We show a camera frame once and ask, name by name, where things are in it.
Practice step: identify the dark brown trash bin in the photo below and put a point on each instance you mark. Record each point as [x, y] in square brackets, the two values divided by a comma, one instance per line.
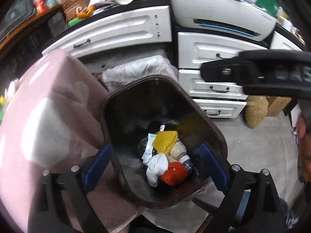
[157, 109]

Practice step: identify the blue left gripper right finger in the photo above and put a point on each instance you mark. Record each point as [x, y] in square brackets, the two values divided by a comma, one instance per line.
[214, 168]

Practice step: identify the wooden counter shelf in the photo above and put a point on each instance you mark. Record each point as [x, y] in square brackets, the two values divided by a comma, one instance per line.
[29, 26]

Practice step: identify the pink polka dot tablecloth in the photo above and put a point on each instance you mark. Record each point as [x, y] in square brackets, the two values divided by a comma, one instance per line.
[51, 123]

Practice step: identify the white drawer cabinet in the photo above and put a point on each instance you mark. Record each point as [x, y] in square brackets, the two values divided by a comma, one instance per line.
[105, 41]

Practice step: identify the cardboard box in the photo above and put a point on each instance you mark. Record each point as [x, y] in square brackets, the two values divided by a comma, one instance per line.
[276, 104]

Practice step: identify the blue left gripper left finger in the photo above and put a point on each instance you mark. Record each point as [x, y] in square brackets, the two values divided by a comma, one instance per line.
[94, 167]

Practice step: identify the white fluffy stool cushion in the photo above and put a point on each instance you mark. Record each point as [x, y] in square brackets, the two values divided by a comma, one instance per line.
[115, 78]

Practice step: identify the tan burlap sack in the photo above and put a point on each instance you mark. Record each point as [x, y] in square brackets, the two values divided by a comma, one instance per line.
[256, 110]

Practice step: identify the red tin can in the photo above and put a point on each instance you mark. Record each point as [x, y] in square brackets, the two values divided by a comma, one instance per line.
[40, 6]

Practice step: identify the orange green peeler tool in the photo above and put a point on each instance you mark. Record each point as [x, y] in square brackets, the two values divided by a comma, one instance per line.
[82, 15]

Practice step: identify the white tissue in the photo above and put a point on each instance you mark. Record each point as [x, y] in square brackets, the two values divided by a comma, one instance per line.
[156, 166]
[11, 90]

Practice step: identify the small white drink bottle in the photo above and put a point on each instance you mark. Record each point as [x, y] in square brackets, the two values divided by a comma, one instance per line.
[178, 153]

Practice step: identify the yellow foam fruit net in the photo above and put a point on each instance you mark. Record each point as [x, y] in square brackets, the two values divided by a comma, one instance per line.
[164, 141]

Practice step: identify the white printer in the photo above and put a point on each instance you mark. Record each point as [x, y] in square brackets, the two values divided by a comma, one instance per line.
[229, 16]

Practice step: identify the orange foam fruit net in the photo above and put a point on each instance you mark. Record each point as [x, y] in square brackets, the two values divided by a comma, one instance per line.
[175, 174]

